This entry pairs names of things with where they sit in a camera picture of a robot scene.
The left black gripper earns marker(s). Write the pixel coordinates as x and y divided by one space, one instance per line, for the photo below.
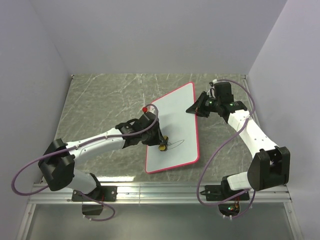
159 138

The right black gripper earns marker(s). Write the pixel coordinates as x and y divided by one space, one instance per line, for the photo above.
197 108

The yellow whiteboard eraser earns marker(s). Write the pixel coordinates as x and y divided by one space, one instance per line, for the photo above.
164 145

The red framed whiteboard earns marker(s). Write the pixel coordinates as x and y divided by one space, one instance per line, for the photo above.
180 127

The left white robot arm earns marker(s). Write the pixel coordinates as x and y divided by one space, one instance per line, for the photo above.
59 164

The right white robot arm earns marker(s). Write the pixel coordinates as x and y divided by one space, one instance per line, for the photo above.
270 165

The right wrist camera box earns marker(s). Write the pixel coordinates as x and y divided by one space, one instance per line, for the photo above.
223 92

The aluminium front rail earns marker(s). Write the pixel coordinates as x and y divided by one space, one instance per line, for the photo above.
154 193

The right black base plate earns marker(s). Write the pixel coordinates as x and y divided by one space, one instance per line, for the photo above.
216 193

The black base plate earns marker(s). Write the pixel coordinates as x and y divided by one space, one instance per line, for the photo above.
103 193
216 193

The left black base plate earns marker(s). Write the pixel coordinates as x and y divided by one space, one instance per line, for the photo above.
103 193

